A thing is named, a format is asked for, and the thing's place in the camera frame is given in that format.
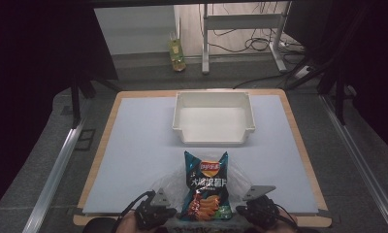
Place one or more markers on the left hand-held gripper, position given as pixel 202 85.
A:
pixel 153 213

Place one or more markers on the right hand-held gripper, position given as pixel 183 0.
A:
pixel 261 210

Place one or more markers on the clear plastic bag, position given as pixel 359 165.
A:
pixel 168 189

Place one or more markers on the blue potato chip bag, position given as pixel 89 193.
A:
pixel 208 187

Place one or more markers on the white plastic bin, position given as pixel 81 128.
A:
pixel 214 124

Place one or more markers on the person's left hand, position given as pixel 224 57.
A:
pixel 129 225

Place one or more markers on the person's right hand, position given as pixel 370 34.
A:
pixel 285 223

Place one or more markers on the light blue table mat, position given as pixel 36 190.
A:
pixel 134 155

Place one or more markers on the black tripod stand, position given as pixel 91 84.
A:
pixel 75 103

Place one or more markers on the black metal stand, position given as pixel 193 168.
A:
pixel 340 97

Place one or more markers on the white power strip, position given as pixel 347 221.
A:
pixel 302 72

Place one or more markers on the green bottle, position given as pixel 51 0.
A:
pixel 177 53

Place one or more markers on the black curtain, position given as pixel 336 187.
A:
pixel 370 48
pixel 37 64

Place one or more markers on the aluminium rail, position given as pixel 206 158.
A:
pixel 53 181
pixel 363 168

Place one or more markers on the white desk frame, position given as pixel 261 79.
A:
pixel 240 22

